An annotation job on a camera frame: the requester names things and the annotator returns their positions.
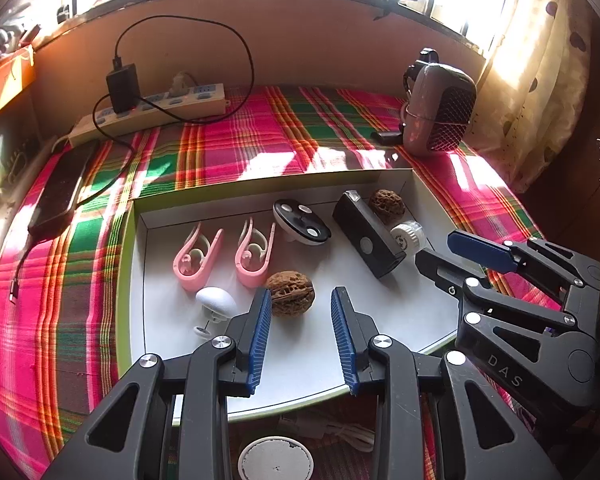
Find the grey space heater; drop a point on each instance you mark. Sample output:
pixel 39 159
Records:
pixel 440 110

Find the black oval device white buttons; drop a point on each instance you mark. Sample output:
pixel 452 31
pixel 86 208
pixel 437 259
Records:
pixel 295 222

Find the shallow white cardboard box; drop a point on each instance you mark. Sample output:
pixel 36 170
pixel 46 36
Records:
pixel 170 360

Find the pink green plaid cloth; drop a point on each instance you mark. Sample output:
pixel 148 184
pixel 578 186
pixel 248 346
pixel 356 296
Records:
pixel 55 335

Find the black rectangular device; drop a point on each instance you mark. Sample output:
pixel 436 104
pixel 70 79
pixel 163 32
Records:
pixel 352 220

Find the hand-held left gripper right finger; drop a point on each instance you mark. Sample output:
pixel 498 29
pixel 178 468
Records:
pixel 344 340

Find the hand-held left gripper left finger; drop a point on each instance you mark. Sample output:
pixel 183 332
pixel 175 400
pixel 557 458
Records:
pixel 260 340

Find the brown walnut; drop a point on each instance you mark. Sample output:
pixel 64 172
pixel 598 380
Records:
pixel 386 203
pixel 290 294

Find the black charger adapter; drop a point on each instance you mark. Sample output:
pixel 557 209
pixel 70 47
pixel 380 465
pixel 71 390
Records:
pixel 122 87

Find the round white tin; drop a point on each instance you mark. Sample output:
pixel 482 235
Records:
pixel 275 460

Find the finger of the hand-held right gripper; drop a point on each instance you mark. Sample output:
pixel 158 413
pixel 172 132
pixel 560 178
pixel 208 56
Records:
pixel 445 272
pixel 480 251

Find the white ribbed round cap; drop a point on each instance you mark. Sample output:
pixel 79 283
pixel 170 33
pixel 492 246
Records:
pixel 407 237

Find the white power strip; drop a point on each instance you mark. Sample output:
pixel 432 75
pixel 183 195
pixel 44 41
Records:
pixel 190 101

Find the orange box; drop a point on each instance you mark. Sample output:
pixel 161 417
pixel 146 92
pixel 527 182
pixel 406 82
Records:
pixel 5 85

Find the white mushroom-shaped knob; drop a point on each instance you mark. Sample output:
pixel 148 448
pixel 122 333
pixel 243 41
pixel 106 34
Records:
pixel 215 300

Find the small black flat gadget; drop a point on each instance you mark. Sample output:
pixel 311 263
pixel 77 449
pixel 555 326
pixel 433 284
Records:
pixel 386 137

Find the cream dotted curtain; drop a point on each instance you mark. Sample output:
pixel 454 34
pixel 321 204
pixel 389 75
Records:
pixel 540 85

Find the black smartphone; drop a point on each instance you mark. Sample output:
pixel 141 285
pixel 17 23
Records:
pixel 62 185

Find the pink plastic clip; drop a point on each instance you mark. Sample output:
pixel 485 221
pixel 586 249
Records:
pixel 190 271
pixel 250 271

